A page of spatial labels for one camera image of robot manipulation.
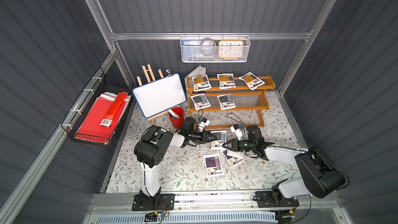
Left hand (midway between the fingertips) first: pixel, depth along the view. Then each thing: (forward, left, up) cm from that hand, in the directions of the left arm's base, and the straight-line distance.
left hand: (217, 141), depth 86 cm
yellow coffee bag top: (+23, +9, +24) cm, 34 cm away
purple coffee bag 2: (-11, +3, -7) cm, 13 cm away
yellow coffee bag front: (+24, -19, +24) cm, 39 cm away
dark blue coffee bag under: (+22, +9, +9) cm, 26 cm away
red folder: (-5, +57, +21) cm, 61 cm away
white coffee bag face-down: (+3, -3, 0) cm, 4 cm away
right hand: (-4, -3, 0) cm, 5 cm away
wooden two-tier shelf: (+35, -27, -8) cm, 45 cm away
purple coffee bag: (-7, -8, -6) cm, 13 cm away
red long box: (+5, +50, +22) cm, 55 cm away
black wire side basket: (+23, +61, +25) cm, 70 cm away
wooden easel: (+31, +40, +25) cm, 57 cm away
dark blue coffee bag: (+22, -6, +9) cm, 24 cm away
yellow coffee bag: (+25, -5, +23) cm, 34 cm away
